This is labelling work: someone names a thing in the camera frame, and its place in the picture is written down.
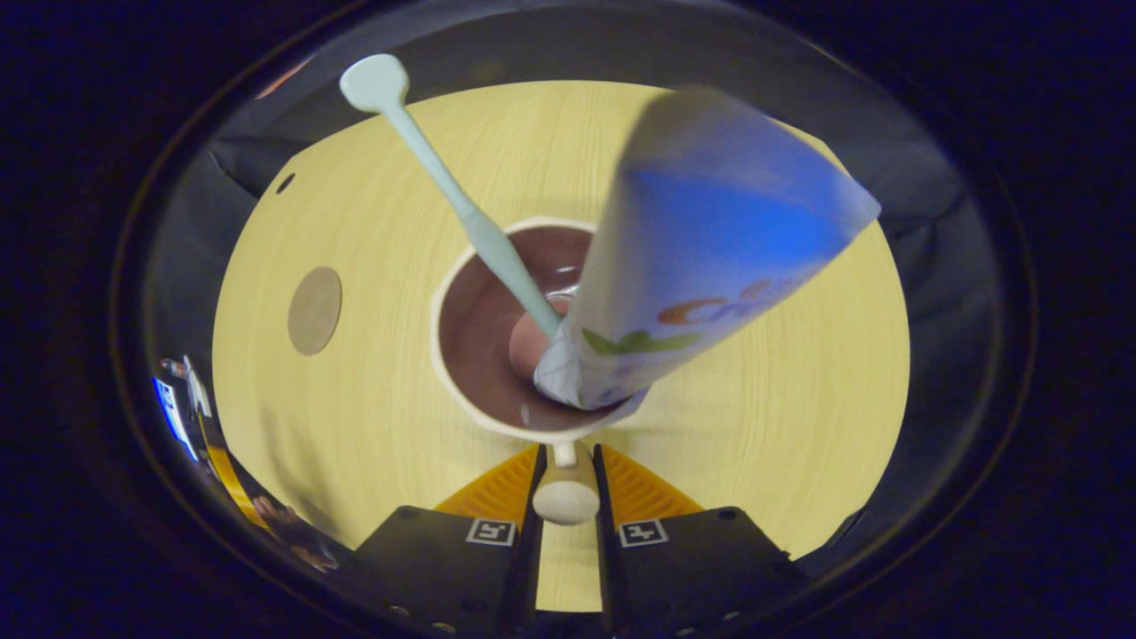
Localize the round brown coaster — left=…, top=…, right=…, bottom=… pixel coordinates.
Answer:
left=287, top=266, right=343, bottom=358

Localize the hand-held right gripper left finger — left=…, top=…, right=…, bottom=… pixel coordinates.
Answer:
left=353, top=443, right=548, bottom=636

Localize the white side table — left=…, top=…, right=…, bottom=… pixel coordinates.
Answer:
left=182, top=355, right=215, bottom=420

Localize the light blue toothbrush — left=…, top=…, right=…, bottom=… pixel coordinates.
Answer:
left=340, top=53, right=565, bottom=343

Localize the beige cup with brown inside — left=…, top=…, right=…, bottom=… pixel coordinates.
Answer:
left=430, top=216, right=651, bottom=526

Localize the wooden desktop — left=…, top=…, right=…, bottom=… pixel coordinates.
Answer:
left=211, top=80, right=911, bottom=613

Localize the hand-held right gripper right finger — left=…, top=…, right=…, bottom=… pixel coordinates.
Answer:
left=592, top=443, right=810, bottom=636

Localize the white toothpaste tube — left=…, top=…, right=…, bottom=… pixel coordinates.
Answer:
left=532, top=85, right=883, bottom=412

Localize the bright screen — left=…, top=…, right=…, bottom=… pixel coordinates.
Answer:
left=153, top=377, right=198, bottom=463

